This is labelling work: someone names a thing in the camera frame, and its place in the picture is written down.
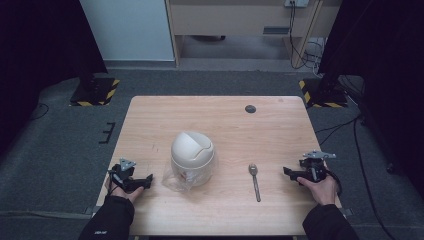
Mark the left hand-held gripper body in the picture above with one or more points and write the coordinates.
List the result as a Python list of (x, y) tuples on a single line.
[(124, 176)]

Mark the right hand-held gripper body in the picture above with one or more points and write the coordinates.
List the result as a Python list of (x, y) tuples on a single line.
[(315, 168)]

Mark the metal spoon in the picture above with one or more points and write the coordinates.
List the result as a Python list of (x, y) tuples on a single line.
[(255, 181)]

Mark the white swing-lid trash bin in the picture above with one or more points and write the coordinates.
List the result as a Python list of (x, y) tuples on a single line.
[(192, 151)]

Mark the person's left hand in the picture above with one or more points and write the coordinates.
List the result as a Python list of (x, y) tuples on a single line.
[(132, 195)]

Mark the person's right hand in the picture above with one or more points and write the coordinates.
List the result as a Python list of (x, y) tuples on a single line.
[(323, 191)]

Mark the clear plastic bag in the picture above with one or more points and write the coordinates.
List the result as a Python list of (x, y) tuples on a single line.
[(173, 181)]

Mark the striped black stand base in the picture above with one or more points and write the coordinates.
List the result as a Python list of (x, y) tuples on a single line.
[(321, 95), (95, 91)]

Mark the black curtain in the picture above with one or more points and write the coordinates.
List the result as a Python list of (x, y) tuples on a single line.
[(43, 43), (383, 66)]

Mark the white partition panel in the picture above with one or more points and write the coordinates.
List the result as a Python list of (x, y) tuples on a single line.
[(128, 30)]

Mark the beige wooden desk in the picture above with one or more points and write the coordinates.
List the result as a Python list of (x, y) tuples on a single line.
[(233, 16)]

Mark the grey power strip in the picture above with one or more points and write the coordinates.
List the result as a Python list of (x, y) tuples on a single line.
[(296, 2)]

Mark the grey table frame foot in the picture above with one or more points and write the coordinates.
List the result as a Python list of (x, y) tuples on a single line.
[(346, 212), (91, 210)]

